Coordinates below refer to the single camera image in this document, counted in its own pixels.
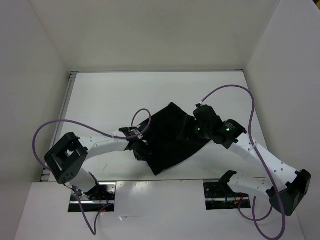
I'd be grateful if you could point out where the black skirt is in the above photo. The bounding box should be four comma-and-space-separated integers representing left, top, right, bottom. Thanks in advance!
143, 102, 210, 176

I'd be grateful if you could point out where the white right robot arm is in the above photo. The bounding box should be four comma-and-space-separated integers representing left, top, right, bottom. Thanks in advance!
193, 103, 312, 216

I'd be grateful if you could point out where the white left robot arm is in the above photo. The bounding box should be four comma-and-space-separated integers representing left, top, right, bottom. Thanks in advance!
44, 127, 152, 200

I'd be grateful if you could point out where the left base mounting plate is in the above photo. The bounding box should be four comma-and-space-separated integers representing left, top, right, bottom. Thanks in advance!
68, 182, 117, 213

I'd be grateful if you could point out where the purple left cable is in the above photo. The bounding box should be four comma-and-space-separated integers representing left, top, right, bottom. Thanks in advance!
32, 108, 153, 236

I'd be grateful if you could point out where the purple cable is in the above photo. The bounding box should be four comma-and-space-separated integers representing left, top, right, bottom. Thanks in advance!
32, 108, 153, 236
199, 84, 287, 239

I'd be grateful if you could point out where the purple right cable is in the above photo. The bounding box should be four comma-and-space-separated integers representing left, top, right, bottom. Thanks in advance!
199, 84, 287, 239

